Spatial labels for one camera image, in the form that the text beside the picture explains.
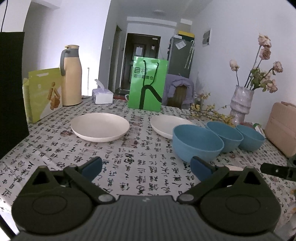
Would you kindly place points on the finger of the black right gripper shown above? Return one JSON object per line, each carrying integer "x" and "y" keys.
{"x": 285, "y": 172}

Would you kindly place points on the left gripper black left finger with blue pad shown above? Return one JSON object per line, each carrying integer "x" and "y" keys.
{"x": 54, "y": 202}

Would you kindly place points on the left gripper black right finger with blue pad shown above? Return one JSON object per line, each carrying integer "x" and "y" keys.
{"x": 233, "y": 202}

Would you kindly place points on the large blue bowl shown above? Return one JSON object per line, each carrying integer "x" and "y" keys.
{"x": 191, "y": 140}

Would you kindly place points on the white plate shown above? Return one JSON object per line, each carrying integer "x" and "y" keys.
{"x": 99, "y": 127}
{"x": 164, "y": 124}

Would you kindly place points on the tan cardboard box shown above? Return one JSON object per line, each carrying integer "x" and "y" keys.
{"x": 280, "y": 128}

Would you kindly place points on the small blue bowl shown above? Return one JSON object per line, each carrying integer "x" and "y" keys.
{"x": 252, "y": 140}

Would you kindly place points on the black paper bag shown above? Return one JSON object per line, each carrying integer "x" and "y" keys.
{"x": 14, "y": 126}

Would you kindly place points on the white ceramic vase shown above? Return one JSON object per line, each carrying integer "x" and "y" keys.
{"x": 240, "y": 104}

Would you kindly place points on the patterned calligraphy tablecloth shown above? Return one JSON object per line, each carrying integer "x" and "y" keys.
{"x": 140, "y": 163}

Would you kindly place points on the yellow flower branch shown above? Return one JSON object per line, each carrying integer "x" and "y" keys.
{"x": 199, "y": 110}

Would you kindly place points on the white tissue box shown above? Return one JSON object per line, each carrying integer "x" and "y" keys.
{"x": 101, "y": 95}

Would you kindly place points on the beige thermos jug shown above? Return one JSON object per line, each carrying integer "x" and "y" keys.
{"x": 71, "y": 72}

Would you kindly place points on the chair with purple jacket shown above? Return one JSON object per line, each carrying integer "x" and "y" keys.
{"x": 178, "y": 92}

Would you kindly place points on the green paper bag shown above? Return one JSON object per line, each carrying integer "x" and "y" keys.
{"x": 147, "y": 83}

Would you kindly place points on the grey refrigerator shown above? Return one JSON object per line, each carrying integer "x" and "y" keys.
{"x": 180, "y": 55}

